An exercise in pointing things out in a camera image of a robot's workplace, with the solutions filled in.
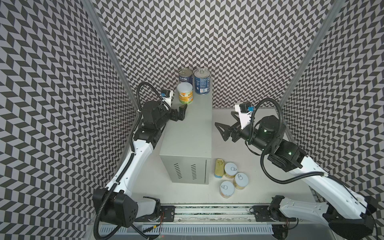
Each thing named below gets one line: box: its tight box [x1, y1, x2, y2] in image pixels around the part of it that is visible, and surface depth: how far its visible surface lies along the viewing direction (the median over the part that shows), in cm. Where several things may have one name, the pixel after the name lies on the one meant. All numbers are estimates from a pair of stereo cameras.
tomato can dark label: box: [178, 68, 193, 85], surface depth 76 cm
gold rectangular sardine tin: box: [214, 158, 225, 179], surface depth 86 cm
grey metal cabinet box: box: [159, 78, 213, 185], surface depth 68 cm
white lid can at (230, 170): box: [224, 162, 238, 179], surface depth 84 cm
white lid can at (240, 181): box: [233, 172, 249, 190], surface depth 80 cm
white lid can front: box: [219, 181, 235, 199], surface depth 77 cm
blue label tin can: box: [193, 68, 211, 95], surface depth 75 cm
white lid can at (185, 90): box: [176, 82, 194, 105], surface depth 73 cm
